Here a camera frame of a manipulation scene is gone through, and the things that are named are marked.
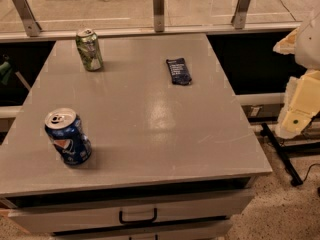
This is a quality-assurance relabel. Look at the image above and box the black metal stand leg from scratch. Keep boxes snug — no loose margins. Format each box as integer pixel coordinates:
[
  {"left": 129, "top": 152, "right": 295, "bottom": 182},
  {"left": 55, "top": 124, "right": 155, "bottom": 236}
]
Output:
[{"left": 260, "top": 123, "right": 320, "bottom": 187}]

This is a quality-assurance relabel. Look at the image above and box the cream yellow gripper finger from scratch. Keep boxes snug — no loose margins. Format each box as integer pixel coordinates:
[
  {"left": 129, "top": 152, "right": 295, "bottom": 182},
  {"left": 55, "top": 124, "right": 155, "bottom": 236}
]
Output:
[{"left": 275, "top": 70, "right": 320, "bottom": 139}]

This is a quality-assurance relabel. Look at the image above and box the right metal railing bracket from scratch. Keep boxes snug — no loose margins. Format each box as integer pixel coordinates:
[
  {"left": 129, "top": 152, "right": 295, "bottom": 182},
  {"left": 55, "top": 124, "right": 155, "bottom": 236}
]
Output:
[{"left": 231, "top": 0, "right": 251, "bottom": 29}]

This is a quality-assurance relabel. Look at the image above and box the blue Pepsi can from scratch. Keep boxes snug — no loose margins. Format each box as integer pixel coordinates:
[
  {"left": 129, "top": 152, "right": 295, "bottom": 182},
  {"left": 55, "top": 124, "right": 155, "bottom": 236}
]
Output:
[{"left": 45, "top": 108, "right": 92, "bottom": 166}]

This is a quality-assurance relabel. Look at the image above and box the metal railing bracket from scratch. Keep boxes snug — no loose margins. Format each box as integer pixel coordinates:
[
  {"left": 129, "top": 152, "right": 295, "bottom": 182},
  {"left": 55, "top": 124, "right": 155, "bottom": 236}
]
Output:
[
  {"left": 231, "top": 0, "right": 251, "bottom": 29},
  {"left": 153, "top": 0, "right": 165, "bottom": 32},
  {"left": 12, "top": 0, "right": 42, "bottom": 37}
]

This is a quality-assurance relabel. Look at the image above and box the green object at left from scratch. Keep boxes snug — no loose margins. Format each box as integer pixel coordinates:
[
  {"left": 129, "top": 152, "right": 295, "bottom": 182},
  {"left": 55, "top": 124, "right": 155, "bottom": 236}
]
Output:
[{"left": 0, "top": 62, "right": 13, "bottom": 85}]

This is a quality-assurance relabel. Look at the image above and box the dark blue rxbar wrapper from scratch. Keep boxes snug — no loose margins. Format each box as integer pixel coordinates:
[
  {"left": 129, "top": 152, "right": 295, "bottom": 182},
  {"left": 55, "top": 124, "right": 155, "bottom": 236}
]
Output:
[{"left": 166, "top": 58, "right": 192, "bottom": 86}]

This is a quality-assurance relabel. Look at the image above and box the grey drawer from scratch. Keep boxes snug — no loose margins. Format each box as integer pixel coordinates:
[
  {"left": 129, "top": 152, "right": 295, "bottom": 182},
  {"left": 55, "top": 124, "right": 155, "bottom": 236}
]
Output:
[
  {"left": 9, "top": 189, "right": 254, "bottom": 233},
  {"left": 50, "top": 220, "right": 232, "bottom": 240}
]

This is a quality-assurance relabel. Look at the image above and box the middle metal railing bracket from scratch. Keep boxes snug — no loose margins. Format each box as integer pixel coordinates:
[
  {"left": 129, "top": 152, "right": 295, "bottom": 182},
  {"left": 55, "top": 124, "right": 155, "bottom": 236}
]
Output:
[{"left": 153, "top": 0, "right": 165, "bottom": 32}]

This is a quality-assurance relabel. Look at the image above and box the left metal railing bracket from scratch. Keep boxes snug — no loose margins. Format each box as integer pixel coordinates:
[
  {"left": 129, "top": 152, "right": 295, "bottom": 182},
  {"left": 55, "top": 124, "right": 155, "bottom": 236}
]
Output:
[{"left": 12, "top": 0, "right": 42, "bottom": 37}]

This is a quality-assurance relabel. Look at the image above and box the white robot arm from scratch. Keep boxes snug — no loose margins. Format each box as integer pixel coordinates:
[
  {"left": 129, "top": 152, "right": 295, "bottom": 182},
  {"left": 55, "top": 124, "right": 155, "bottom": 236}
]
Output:
[{"left": 273, "top": 6, "right": 320, "bottom": 139}]

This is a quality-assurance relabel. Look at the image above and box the black floor cable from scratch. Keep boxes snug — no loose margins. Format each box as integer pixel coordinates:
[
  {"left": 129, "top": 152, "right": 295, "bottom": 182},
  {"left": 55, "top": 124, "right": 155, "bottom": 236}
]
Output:
[{"left": 301, "top": 163, "right": 320, "bottom": 182}]

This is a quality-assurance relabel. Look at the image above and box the lower grey drawer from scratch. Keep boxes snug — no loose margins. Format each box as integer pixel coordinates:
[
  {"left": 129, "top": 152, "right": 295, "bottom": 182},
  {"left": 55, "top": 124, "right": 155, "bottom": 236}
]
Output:
[{"left": 50, "top": 220, "right": 232, "bottom": 240}]

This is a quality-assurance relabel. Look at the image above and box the black upper drawer handle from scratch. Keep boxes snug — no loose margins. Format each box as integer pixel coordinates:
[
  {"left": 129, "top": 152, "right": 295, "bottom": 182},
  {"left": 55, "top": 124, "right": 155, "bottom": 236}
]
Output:
[{"left": 118, "top": 208, "right": 158, "bottom": 225}]

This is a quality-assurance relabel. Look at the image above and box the upper grey drawer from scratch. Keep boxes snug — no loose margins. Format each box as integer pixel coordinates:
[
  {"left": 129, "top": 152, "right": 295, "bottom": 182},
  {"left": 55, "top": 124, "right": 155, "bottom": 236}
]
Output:
[{"left": 9, "top": 189, "right": 254, "bottom": 233}]

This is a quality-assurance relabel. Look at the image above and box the green soda can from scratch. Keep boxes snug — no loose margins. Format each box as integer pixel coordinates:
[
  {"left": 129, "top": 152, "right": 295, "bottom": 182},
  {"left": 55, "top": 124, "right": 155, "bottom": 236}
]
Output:
[{"left": 76, "top": 29, "right": 103, "bottom": 71}]

